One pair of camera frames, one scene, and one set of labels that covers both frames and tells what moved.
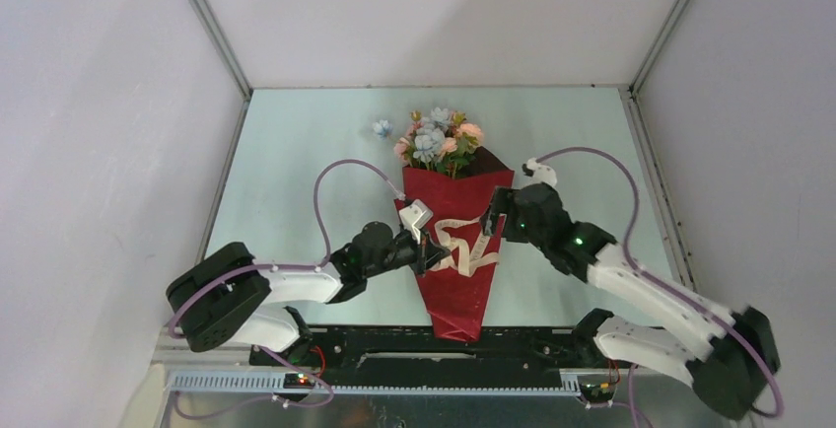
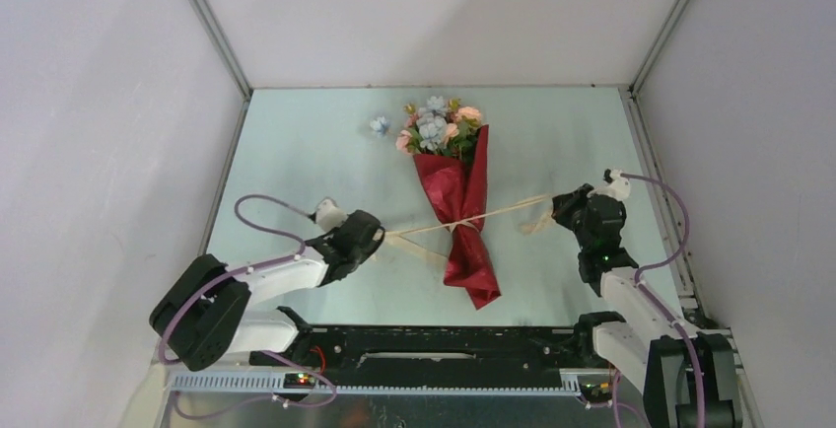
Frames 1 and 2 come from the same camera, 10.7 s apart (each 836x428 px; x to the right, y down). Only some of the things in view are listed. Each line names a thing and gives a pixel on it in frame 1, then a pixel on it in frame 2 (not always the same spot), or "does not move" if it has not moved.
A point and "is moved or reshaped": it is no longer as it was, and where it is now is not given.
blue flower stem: (430, 136) is moved or reshaped
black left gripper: (425, 254) -> (367, 251)
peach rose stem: (468, 137) is moved or reshaped
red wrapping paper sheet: (458, 285) is moved or reshaped
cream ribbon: (464, 256) is moved or reshaped
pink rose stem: (401, 147) is moved or reshaped
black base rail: (418, 356) does not move
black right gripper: (503, 204) -> (566, 204)
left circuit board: (298, 381) does not move
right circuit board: (598, 392) does not move
